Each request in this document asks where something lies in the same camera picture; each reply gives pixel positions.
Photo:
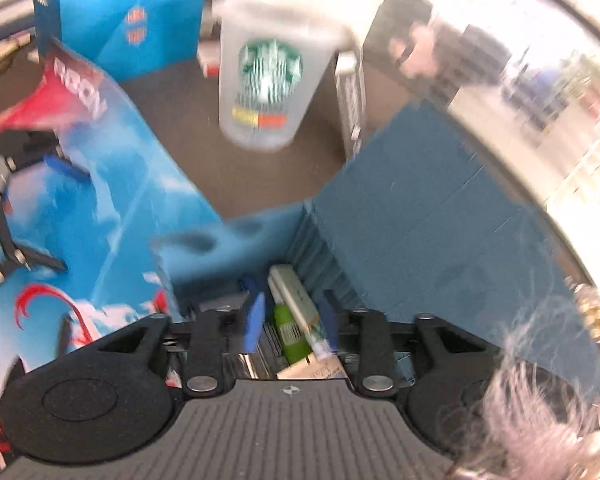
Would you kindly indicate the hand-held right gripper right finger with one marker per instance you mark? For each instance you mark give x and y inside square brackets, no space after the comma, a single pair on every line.
[375,345]

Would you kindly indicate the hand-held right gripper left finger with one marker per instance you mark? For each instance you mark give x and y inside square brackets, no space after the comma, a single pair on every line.
[207,345]

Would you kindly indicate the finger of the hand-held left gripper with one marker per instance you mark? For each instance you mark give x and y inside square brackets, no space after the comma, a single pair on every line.
[35,152]
[5,245]

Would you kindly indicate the white labelled tube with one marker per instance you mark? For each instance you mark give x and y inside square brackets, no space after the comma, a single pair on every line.
[295,295]

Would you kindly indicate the beige cardboard box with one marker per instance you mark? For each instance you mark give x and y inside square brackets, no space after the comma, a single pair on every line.
[312,369]

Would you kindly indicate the green bottle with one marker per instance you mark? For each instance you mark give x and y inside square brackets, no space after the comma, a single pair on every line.
[290,332]

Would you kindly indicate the blue paper bag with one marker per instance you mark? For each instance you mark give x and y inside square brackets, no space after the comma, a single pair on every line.
[145,15]

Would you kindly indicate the small red and white box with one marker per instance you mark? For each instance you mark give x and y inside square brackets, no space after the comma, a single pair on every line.
[209,60]

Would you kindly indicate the translucent cup with green logo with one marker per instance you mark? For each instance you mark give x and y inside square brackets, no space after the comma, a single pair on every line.
[267,75]

